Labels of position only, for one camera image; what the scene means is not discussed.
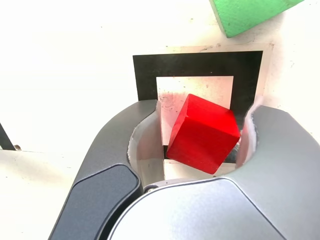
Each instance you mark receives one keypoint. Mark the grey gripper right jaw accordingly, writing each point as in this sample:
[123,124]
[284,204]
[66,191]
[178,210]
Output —
[225,210]

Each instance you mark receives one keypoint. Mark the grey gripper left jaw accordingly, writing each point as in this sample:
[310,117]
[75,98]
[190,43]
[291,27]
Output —
[100,200]

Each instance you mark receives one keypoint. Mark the red cube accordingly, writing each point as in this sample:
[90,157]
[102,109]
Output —
[205,135]

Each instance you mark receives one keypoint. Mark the green cube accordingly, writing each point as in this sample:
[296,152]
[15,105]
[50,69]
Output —
[240,15]

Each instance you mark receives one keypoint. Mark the black tape square outline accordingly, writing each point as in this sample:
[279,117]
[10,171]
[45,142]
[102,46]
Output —
[200,65]

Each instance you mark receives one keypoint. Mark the black tape strip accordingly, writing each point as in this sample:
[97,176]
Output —
[5,140]

